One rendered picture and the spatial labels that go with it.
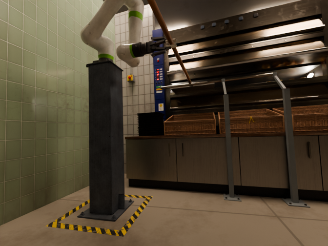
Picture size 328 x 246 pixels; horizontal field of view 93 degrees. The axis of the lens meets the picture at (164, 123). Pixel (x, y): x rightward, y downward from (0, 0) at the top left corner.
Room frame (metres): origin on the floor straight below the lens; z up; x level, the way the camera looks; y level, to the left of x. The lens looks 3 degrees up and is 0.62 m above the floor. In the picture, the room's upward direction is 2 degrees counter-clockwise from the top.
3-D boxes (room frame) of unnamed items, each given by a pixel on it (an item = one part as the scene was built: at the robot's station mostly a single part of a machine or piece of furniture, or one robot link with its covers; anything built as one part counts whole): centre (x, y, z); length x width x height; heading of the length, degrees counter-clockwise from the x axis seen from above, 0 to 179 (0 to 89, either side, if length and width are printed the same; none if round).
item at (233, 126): (1.71, -0.89, 0.72); 0.56 x 0.49 x 0.28; 72
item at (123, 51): (1.09, 0.25, 1.20); 0.14 x 0.13 x 0.11; 73
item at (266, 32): (1.97, -0.96, 1.80); 1.79 x 0.11 x 0.19; 73
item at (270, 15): (1.99, -0.97, 1.99); 1.80 x 0.08 x 0.21; 73
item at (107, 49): (1.32, 0.49, 1.36); 0.16 x 0.13 x 0.19; 155
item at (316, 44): (1.97, -0.96, 1.54); 1.79 x 0.11 x 0.19; 73
